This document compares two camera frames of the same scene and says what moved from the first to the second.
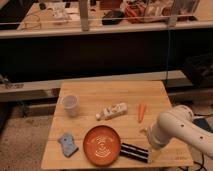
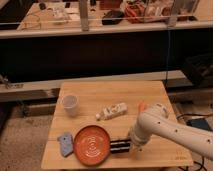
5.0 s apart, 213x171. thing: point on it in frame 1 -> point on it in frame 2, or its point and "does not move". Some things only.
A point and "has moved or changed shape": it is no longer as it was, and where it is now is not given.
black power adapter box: (203, 122) does not move
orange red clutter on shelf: (134, 12) does not move
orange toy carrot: (141, 111) does not move
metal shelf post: (84, 10) does not move
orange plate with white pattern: (101, 145) has moved or changed shape
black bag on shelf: (112, 17) does not move
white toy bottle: (112, 111) does not move
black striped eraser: (134, 152) -> (120, 146)
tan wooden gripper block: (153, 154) -> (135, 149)
